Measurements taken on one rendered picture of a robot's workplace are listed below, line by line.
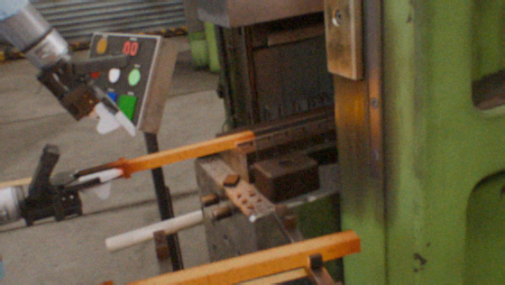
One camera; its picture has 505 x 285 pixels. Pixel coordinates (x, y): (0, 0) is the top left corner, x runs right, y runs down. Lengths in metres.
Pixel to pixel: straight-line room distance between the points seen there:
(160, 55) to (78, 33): 7.68
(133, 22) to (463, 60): 8.47
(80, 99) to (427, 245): 0.70
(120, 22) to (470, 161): 8.45
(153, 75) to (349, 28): 0.78
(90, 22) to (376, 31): 8.42
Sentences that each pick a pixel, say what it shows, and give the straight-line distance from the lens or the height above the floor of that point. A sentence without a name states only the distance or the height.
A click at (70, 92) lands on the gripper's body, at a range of 1.10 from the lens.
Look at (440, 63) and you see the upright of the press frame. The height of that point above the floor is 1.23.
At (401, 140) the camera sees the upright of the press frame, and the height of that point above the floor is 1.09.
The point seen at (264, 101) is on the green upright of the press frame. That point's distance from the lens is 1.47.
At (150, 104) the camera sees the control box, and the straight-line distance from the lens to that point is 1.57.
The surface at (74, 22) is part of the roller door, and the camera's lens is 9.22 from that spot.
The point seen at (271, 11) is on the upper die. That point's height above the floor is 1.29.
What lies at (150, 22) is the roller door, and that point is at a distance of 9.21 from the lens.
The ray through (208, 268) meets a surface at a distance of 0.77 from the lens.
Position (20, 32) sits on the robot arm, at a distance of 1.07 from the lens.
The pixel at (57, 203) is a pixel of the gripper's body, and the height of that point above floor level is 0.98.
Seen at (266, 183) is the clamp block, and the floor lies 0.96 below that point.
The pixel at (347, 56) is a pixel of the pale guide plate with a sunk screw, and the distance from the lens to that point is 0.96.
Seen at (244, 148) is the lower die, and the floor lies 0.99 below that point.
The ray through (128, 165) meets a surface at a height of 1.01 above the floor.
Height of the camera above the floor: 1.44
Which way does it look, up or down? 21 degrees down
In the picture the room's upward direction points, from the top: 7 degrees counter-clockwise
